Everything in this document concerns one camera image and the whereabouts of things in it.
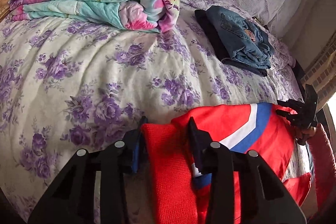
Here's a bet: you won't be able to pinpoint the red track pants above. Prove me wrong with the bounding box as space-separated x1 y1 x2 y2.
141 103 311 223

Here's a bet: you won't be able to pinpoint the right hand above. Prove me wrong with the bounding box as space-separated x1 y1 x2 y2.
295 127 317 145

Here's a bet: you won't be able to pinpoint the checkered beige curtain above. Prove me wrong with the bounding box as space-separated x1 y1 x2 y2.
301 32 336 111

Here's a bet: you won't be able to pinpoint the folded blue jeans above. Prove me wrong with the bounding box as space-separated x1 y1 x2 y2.
206 6 274 69

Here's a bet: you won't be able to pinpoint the purple floral bed sheet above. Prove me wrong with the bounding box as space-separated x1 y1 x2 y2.
1 0 301 220

